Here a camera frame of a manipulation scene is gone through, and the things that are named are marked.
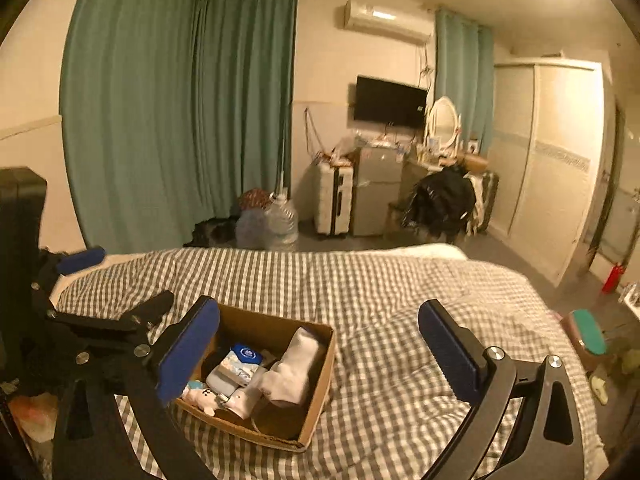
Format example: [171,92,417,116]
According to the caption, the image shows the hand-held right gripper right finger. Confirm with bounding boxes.
[417,299,586,480]

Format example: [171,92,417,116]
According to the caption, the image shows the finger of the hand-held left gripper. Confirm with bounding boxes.
[45,290,175,335]
[30,245,107,311]

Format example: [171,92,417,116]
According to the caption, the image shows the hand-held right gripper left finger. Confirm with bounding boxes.
[50,295,221,480]

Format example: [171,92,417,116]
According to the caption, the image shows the white cream tube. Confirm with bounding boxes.
[206,366,261,420]

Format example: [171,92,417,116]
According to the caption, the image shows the white plush toy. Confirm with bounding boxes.
[182,381,224,416]

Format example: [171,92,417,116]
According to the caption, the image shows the blue white tissue packet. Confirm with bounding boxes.
[220,343,264,382]

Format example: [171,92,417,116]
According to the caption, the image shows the white socks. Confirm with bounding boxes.
[257,327,321,409]

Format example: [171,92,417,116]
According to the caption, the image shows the cardboard box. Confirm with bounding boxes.
[172,302,337,454]

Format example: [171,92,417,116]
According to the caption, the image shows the grey white checked blanket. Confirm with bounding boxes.
[52,244,609,480]

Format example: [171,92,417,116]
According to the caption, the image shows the cream bed sheet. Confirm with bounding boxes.
[400,242,469,261]

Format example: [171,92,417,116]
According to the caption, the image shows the crumpled plastic bag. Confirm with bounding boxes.
[9,392,59,444]

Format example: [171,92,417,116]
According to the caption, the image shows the black bag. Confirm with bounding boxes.
[182,217,241,249]

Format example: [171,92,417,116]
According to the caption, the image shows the green topped stool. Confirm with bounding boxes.
[559,308,609,361]

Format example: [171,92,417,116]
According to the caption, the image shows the bluish water jug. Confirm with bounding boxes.
[234,208,274,250]

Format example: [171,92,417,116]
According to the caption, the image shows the white cloth on chair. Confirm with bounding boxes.
[464,172,489,235]

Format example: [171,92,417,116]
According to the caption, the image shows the black jacket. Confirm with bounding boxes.
[402,165,476,241]

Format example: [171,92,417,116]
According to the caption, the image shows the clear water jug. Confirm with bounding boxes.
[264,190,300,251]

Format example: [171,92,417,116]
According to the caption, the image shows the floral bag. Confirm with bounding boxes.
[236,188,275,211]

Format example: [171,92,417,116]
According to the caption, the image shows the small silver fridge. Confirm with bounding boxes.
[352,145,404,238]

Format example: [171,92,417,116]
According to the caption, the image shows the red fire extinguisher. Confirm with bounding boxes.
[601,262,629,295]

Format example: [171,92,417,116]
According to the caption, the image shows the white suitcase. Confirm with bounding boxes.
[313,159,357,238]

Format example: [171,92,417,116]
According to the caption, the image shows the white louvred wardrobe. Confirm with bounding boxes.
[487,58,606,287]

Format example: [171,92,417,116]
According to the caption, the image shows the clear plastic bag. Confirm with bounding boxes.
[332,134,361,162]

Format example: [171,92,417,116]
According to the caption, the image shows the white oval mirror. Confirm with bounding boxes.
[424,95,462,154]

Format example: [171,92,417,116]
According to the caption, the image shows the narrow green curtain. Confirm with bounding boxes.
[433,5,496,154]

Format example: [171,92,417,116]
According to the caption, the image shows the white air conditioner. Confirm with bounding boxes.
[342,0,434,45]

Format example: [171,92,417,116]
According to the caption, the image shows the hanging wall cable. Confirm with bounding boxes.
[302,107,326,159]

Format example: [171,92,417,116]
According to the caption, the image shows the black wall television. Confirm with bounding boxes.
[353,74,429,129]

